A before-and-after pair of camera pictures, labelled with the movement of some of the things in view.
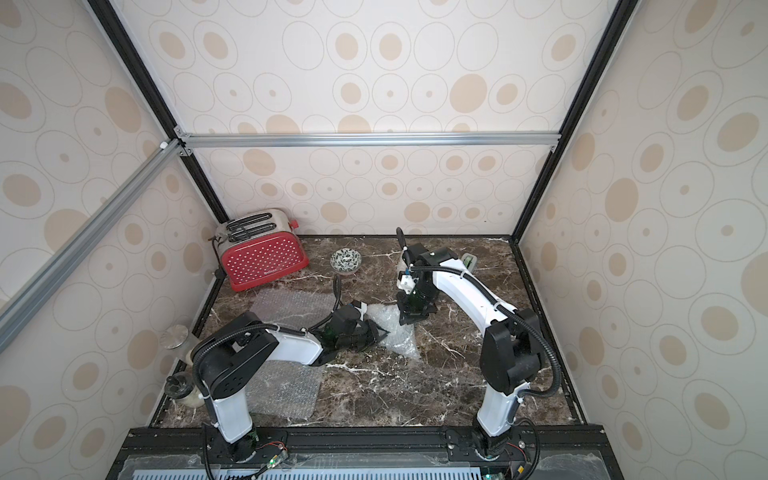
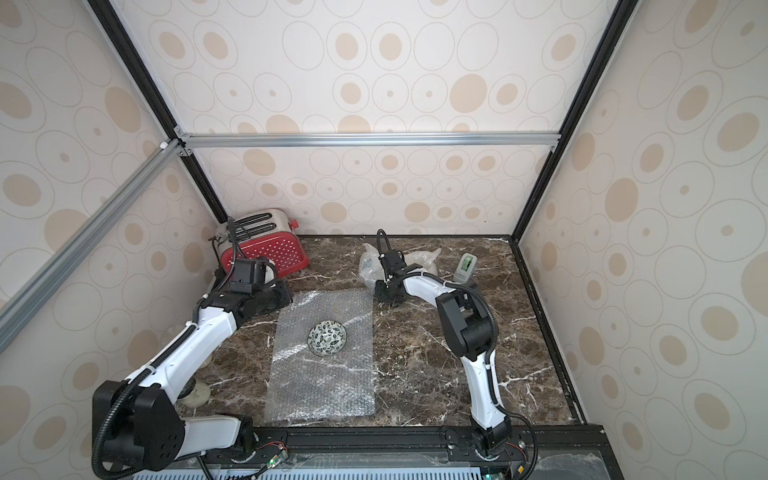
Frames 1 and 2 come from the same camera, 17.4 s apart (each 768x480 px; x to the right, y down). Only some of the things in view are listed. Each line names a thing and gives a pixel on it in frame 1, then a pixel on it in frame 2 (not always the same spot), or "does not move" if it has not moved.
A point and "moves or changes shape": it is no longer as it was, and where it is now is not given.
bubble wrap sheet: [289, 390] moves or changes shape
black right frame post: [618, 27] does not move
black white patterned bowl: [345, 261] moves or changes shape
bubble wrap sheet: [401, 338] to [370, 268]
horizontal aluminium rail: [374, 140] does not move
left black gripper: [374, 335] to [287, 298]
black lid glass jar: [181, 387] does not move
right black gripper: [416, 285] to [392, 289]
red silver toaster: [258, 246] does not move
